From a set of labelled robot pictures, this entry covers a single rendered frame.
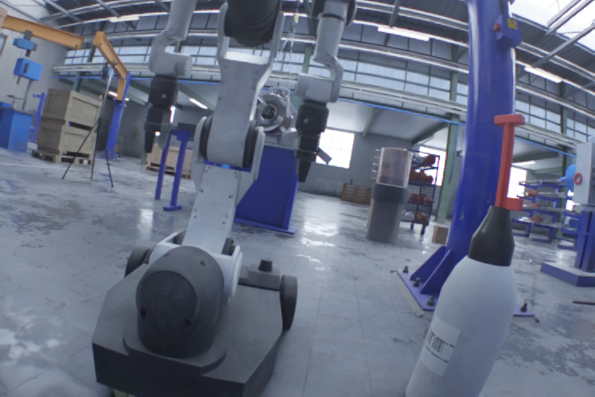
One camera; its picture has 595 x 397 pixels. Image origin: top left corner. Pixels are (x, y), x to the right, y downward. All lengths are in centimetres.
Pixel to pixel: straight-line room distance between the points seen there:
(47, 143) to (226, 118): 558
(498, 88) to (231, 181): 158
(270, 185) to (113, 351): 270
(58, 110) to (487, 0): 627
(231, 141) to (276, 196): 231
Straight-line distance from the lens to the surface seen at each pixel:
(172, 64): 89
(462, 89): 1088
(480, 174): 179
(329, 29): 86
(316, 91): 83
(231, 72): 85
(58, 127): 607
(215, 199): 81
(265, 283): 99
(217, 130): 83
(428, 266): 196
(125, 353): 61
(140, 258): 106
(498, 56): 201
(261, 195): 314
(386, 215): 345
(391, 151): 349
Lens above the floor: 54
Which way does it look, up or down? 1 degrees up
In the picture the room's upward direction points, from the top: 11 degrees clockwise
